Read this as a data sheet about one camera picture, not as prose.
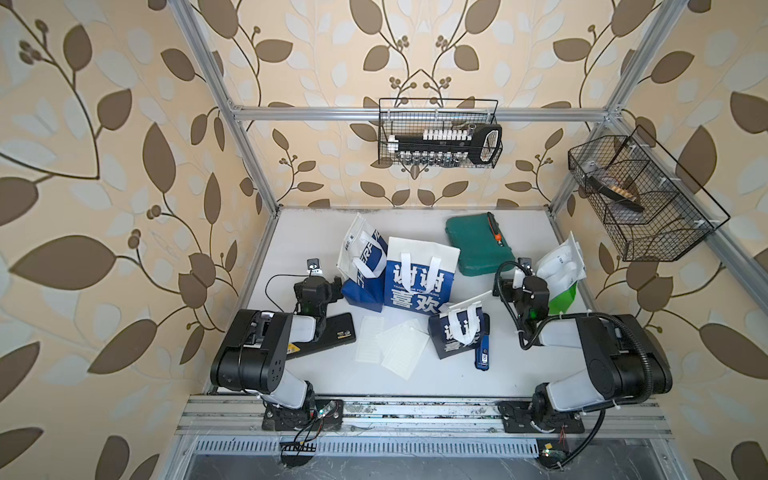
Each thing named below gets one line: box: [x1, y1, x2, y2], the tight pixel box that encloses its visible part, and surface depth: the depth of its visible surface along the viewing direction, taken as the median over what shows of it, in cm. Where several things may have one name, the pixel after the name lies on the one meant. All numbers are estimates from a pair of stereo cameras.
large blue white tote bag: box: [384, 236, 461, 315], surface depth 84 cm
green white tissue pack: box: [536, 230, 587, 315], surface depth 84 cm
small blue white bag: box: [428, 290, 493, 360], surface depth 77 cm
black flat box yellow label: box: [286, 312, 356, 360], surface depth 88 cm
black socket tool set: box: [387, 124, 503, 166], surface depth 86 cm
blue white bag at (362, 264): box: [336, 212, 389, 313], surface depth 86 cm
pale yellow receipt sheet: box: [376, 319, 430, 381], surface depth 88 cm
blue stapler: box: [474, 334, 490, 371], surface depth 84 cm
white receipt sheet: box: [355, 316, 385, 364], surface depth 89 cm
